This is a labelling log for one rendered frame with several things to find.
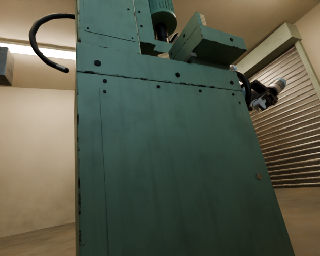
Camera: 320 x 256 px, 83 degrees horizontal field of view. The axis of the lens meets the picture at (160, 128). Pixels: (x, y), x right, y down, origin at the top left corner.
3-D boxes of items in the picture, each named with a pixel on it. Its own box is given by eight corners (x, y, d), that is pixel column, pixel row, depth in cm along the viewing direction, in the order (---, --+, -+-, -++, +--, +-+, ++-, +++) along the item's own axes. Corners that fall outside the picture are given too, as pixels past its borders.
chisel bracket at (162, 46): (179, 58, 87) (176, 43, 90) (153, 53, 81) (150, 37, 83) (172, 67, 93) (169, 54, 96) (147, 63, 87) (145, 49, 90)
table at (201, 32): (265, 54, 70) (260, 41, 72) (203, 37, 57) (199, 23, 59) (183, 115, 122) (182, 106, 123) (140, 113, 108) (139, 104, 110)
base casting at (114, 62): (243, 90, 68) (236, 70, 71) (76, 69, 43) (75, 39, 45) (182, 128, 106) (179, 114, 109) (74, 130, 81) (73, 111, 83)
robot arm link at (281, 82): (278, 92, 113) (290, 84, 105) (271, 99, 107) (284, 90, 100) (268, 83, 114) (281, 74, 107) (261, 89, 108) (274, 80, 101)
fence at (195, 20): (202, 24, 60) (198, 12, 61) (198, 23, 59) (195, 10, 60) (142, 104, 110) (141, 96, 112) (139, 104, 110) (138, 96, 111)
